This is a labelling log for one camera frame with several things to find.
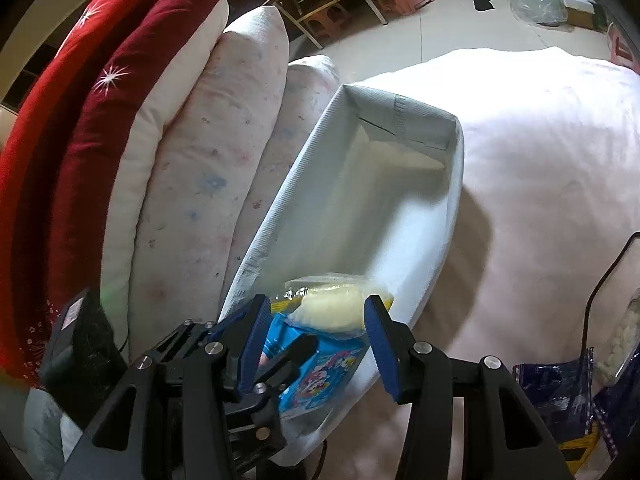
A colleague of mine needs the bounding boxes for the blue cartoon print box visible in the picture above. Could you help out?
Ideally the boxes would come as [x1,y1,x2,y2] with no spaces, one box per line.
[260,312,373,421]

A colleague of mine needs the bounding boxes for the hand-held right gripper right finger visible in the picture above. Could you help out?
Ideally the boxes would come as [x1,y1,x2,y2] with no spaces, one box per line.
[363,294,574,480]

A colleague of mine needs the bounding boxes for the pale grey cloth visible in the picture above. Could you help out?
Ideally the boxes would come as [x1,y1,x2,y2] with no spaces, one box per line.
[22,387,86,480]

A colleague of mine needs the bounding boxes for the pale pink bedsheet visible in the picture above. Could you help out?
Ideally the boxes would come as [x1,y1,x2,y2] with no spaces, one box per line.
[287,46,640,480]

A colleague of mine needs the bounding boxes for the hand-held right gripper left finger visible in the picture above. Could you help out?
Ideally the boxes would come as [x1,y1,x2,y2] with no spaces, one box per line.
[62,294,273,480]

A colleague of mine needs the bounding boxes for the clear jar with white contents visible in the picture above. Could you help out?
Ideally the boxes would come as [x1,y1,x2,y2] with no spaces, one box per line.
[592,295,640,391]

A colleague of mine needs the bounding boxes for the white floral pillow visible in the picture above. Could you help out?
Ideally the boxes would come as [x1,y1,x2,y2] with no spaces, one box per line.
[127,5,291,376]
[230,55,346,281]

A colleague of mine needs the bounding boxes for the thin black cable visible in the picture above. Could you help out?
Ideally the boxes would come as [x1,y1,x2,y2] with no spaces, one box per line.
[582,232,640,361]

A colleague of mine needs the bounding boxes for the dark red white pillow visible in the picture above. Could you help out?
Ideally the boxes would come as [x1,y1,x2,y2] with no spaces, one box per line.
[47,0,231,386]

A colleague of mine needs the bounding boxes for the bright red pillow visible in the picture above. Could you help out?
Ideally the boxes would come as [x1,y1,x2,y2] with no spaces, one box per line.
[0,0,161,391]

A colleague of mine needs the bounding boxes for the dark blue snack packet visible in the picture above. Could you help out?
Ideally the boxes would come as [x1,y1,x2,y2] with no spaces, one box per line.
[592,375,640,466]
[512,347,598,436]

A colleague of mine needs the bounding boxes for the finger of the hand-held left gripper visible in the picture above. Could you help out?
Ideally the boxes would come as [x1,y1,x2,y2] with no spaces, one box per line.
[226,334,320,478]
[147,306,253,358]

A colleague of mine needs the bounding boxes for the white fabric storage bin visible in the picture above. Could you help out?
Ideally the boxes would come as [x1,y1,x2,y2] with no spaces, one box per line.
[217,82,466,466]

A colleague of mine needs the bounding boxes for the clear yellow-edged noodle packet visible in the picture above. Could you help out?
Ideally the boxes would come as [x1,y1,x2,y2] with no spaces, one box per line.
[270,272,396,336]

